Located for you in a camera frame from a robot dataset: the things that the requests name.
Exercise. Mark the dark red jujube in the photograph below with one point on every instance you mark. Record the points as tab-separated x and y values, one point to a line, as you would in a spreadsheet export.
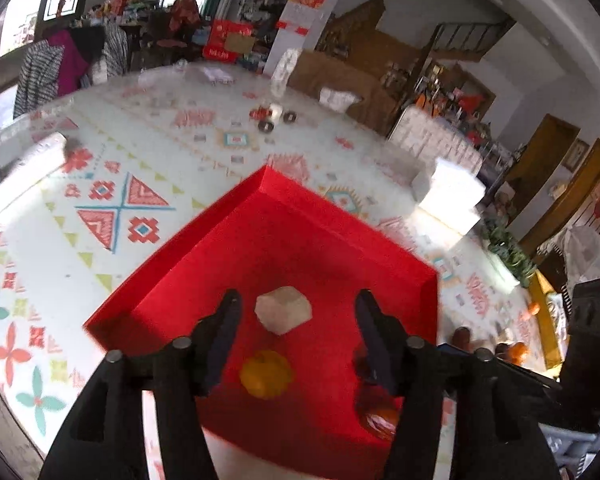
377	411

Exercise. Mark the white brick-pattern chair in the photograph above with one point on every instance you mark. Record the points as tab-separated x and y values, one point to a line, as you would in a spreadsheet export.
428	138

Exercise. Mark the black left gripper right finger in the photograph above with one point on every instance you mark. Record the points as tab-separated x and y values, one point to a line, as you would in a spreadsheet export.
495	438

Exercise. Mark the red gift box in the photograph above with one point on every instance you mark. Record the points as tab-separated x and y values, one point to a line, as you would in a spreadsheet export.
228	41

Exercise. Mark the gold box lid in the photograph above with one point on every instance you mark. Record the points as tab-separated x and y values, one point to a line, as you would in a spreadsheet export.
538	290

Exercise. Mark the wall calendar red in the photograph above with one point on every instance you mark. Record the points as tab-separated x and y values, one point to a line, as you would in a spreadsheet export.
299	15

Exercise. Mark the small toy pieces cluster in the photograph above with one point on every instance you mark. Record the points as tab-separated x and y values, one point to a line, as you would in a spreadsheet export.
268	117

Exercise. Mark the chair with plaid clothes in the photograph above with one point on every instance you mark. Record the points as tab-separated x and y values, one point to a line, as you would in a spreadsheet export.
70	60

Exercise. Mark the brown covered chair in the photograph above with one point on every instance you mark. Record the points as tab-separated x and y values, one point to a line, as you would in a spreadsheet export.
355	93

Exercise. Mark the small yellow-orange kumquat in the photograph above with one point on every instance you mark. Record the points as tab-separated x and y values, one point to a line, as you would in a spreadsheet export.
266	375

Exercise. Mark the white tissue box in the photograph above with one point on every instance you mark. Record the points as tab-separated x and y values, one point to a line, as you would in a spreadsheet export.
446	197

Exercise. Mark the red shallow tray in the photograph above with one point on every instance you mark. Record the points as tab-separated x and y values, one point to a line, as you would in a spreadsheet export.
266	233

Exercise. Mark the patterned tablecloth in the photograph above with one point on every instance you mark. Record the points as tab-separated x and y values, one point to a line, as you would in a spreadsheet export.
150	151

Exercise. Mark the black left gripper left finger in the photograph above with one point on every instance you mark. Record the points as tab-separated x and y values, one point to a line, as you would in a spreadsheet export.
102	437

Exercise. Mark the small orange tangerine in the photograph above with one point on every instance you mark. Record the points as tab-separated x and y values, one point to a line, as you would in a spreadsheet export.
534	308

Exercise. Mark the green spinach leaves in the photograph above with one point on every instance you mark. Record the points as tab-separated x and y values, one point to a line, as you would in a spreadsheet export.
501	243

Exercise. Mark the beige yam chunk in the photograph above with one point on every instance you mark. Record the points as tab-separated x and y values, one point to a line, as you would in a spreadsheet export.
283	310

